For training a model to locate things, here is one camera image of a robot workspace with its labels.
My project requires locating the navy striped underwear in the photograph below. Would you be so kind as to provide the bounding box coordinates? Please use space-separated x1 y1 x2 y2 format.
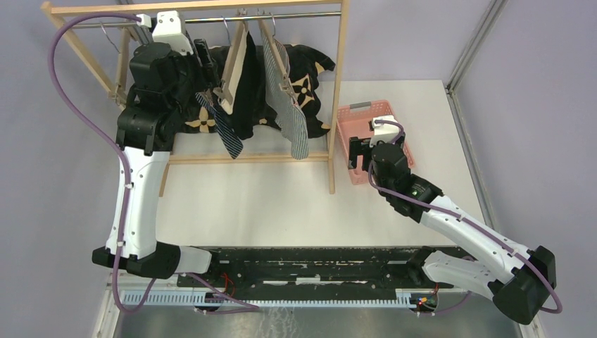
195 92 244 159

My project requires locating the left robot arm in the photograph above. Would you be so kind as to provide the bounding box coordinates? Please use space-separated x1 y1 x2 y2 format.
92 42 222 287

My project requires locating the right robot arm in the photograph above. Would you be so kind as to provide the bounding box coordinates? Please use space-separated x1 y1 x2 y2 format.
348 137 563 325

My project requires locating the grey striped underwear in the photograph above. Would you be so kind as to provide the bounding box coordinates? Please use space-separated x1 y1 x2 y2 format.
260 35 310 161

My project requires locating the empty wooden clip hanger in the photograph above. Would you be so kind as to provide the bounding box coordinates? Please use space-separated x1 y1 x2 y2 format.
99 22 133 106

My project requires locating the black blanket with cream flowers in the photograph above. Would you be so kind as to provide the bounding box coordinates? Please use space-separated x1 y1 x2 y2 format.
127 43 337 139

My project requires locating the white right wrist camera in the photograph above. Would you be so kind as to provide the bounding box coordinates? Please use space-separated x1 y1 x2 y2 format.
370 115 405 148

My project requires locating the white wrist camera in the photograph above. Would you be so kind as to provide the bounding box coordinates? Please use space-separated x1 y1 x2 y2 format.
137 11 196 56
370 115 405 148

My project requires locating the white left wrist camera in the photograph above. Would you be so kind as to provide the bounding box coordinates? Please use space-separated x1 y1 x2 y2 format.
137 11 196 56

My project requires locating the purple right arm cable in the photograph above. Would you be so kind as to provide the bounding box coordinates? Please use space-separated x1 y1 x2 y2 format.
367 119 564 315

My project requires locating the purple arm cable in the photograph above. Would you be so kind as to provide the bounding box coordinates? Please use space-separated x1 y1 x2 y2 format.
367 119 564 315
49 12 157 315

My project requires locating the metal clothes rail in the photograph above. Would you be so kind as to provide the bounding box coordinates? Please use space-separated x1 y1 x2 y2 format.
73 11 341 29

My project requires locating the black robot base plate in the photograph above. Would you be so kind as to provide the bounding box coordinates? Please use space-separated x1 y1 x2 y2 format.
199 247 436 301

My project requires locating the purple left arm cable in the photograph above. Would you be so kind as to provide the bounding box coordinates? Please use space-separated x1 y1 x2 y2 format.
49 12 157 315

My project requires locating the white slotted cable duct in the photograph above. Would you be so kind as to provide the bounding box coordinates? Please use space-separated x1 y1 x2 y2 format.
145 289 421 309

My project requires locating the wooden clothes rack frame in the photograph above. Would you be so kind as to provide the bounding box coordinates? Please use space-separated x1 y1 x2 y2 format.
40 0 350 197

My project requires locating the grey metal corner rail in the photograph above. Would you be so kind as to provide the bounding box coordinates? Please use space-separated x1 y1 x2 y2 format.
444 1 508 228

